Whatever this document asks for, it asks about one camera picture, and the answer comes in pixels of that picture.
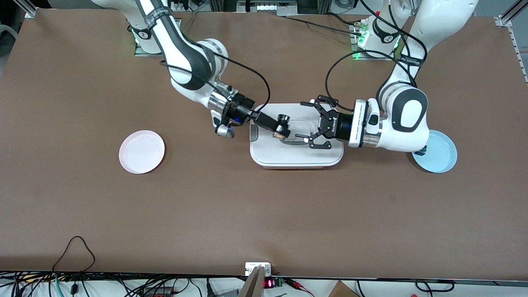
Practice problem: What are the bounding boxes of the orange push-button switch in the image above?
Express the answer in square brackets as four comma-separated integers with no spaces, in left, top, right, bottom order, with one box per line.
[273,114,292,139]

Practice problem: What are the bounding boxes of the small white box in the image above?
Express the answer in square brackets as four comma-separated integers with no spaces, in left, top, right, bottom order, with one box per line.
[245,262,272,276]

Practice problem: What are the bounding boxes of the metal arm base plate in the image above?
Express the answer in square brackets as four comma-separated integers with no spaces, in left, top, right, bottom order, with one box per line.
[134,19,182,57]
[350,23,396,61]

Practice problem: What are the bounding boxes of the black coiled cable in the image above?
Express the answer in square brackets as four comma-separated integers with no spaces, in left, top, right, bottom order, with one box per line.
[415,279,455,292]

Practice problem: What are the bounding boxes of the brown cardboard box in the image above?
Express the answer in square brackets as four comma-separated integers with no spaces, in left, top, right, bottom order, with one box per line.
[328,280,360,297]

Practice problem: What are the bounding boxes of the light blue round plate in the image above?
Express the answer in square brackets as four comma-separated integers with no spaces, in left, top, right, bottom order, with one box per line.
[412,130,457,174]

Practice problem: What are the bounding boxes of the white lunch box grey clips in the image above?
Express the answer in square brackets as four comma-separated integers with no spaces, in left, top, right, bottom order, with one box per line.
[250,103,344,170]

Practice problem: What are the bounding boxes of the black cable tangle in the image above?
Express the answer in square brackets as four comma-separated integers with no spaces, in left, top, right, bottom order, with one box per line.
[0,270,248,297]

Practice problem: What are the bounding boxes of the pink round plate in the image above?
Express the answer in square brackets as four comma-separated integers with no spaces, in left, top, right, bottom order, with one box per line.
[119,130,165,174]

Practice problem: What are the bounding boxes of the grey aluminium bar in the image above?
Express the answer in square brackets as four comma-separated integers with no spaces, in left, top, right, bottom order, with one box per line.
[238,266,265,297]

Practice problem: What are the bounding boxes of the black cable across table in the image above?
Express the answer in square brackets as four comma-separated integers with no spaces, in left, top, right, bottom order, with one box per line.
[285,12,365,35]

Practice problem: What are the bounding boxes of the aluminium frame profile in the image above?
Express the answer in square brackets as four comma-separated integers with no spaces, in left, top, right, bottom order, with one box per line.
[12,0,38,19]
[494,0,528,85]

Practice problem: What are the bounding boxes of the black equipment with light strip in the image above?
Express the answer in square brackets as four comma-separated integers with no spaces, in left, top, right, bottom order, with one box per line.
[237,0,298,16]

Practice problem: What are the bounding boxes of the black looped cable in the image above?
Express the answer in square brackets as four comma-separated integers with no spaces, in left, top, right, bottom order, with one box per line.
[52,236,96,275]

